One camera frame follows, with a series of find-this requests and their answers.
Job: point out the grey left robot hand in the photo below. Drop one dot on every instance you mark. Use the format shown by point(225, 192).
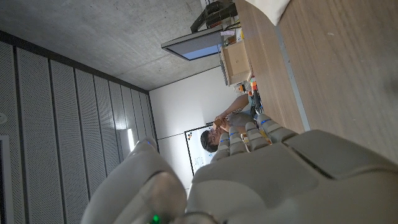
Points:
point(280, 186)

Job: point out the beige cloth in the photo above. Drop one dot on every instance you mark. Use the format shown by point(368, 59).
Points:
point(270, 9)

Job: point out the whiteboard with black frame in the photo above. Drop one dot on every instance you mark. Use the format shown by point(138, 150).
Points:
point(197, 152)

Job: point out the small wooden box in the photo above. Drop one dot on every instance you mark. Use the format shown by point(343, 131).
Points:
point(236, 62)

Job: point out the seated person in grey shirt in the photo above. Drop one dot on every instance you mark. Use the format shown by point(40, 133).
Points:
point(237, 118)

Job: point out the black computer monitor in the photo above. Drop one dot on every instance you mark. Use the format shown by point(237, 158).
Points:
point(196, 45)

